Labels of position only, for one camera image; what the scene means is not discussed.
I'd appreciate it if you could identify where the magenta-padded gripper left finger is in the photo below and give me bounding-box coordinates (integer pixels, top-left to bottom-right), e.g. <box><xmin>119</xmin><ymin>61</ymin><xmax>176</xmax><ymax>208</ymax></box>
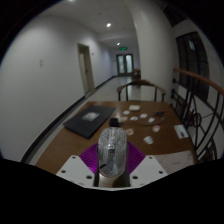
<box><xmin>55</xmin><ymin>142</ymin><xmax>101</xmax><ymax>188</ymax></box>

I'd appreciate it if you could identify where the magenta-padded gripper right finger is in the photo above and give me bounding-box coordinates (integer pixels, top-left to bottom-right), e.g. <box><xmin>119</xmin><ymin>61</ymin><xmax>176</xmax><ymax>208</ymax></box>
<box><xmin>123</xmin><ymin>141</ymin><xmax>169</xmax><ymax>188</ymax></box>

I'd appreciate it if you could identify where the translucent white computer mouse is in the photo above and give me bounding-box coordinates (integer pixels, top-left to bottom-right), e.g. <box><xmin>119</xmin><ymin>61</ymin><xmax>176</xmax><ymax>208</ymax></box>
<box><xmin>97</xmin><ymin>126</ymin><xmax>129</xmax><ymax>179</ymax></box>

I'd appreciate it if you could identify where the white paper booklet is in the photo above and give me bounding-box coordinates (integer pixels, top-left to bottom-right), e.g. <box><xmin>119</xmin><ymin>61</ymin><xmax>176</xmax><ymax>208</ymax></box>
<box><xmin>173</xmin><ymin>124</ymin><xmax>190</xmax><ymax>140</ymax></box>

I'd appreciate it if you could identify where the black flat laptop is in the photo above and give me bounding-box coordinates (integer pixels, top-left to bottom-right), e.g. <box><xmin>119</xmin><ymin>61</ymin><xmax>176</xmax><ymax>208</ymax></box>
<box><xmin>62</xmin><ymin>104</ymin><xmax>118</xmax><ymax>139</ymax></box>

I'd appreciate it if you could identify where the small black box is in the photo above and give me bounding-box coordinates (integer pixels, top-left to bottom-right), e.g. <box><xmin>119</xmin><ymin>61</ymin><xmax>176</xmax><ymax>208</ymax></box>
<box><xmin>109</xmin><ymin>117</ymin><xmax>120</xmax><ymax>128</ymax></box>

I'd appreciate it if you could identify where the large white card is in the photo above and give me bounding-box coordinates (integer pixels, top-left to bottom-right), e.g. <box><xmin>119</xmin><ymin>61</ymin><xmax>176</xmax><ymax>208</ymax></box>
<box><xmin>128</xmin><ymin>104</ymin><xmax>141</xmax><ymax>112</ymax></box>

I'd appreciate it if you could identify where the wooden armchair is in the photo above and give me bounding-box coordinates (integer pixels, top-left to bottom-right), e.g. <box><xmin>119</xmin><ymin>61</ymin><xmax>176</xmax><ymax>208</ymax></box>
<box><xmin>116</xmin><ymin>79</ymin><xmax>167</xmax><ymax>103</ymax></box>
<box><xmin>131</xmin><ymin>68</ymin><xmax>142</xmax><ymax>80</ymax></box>

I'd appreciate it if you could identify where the black railing with wooden handrail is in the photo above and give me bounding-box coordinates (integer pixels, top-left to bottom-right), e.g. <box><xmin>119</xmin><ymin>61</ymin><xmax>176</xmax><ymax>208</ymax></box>
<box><xmin>170</xmin><ymin>67</ymin><xmax>224</xmax><ymax>164</ymax></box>

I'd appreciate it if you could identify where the glass double door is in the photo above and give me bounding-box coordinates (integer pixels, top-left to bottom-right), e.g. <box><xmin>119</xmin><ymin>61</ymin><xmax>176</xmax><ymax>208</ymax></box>
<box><xmin>115</xmin><ymin>53</ymin><xmax>135</xmax><ymax>76</ymax></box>

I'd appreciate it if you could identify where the dark framed window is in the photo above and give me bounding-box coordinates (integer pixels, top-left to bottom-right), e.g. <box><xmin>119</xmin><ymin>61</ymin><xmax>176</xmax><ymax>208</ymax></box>
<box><xmin>175</xmin><ymin>31</ymin><xmax>211</xmax><ymax>101</ymax></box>

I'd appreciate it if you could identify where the black cable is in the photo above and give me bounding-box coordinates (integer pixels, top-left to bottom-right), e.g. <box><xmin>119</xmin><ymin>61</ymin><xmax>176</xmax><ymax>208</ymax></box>
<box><xmin>153</xmin><ymin>110</ymin><xmax>168</xmax><ymax>119</ymax></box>

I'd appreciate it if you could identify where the open doorway frame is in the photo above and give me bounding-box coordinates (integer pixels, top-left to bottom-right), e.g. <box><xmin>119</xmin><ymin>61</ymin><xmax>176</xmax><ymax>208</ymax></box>
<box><xmin>77</xmin><ymin>43</ymin><xmax>95</xmax><ymax>95</ymax></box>

